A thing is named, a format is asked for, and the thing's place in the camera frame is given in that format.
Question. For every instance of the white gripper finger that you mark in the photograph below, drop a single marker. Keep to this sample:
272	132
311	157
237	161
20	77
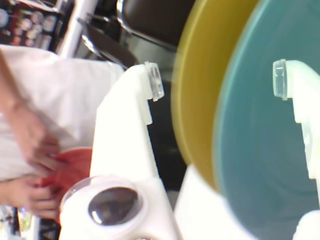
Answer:
120	137
308	100

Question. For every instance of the orange plate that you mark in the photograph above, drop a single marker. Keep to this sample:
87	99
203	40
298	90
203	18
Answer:
75	162

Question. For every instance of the teal plate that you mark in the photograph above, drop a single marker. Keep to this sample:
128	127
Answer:
250	150

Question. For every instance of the yellow plate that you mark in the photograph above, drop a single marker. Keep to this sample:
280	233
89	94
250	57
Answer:
197	100

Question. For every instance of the person's right forearm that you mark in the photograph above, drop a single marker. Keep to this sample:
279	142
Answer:
15	105

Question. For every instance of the person's right hand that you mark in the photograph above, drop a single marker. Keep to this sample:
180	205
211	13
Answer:
45	155

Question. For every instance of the person's left hand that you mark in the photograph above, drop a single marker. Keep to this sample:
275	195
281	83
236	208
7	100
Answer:
30	197

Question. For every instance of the person in white shirt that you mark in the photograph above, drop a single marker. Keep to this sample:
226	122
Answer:
75	100

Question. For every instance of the googly eye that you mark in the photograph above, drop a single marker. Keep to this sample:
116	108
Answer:
113	206

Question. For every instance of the white pole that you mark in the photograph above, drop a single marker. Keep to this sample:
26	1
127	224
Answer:
73	27

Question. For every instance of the black chair with chrome frame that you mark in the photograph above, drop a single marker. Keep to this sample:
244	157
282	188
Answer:
155	20

